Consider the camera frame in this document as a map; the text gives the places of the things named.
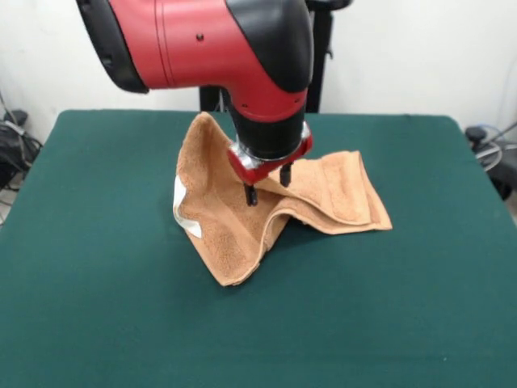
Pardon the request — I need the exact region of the dark green table cloth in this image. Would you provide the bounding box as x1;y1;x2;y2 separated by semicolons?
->
0;108;517;388

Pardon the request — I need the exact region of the tan terry towel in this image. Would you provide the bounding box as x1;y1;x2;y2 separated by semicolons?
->
171;111;393;289

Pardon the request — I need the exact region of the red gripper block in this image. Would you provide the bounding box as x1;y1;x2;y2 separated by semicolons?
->
225;120;314;209

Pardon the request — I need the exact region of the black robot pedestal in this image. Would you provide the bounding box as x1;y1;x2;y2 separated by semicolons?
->
197;0;356;114

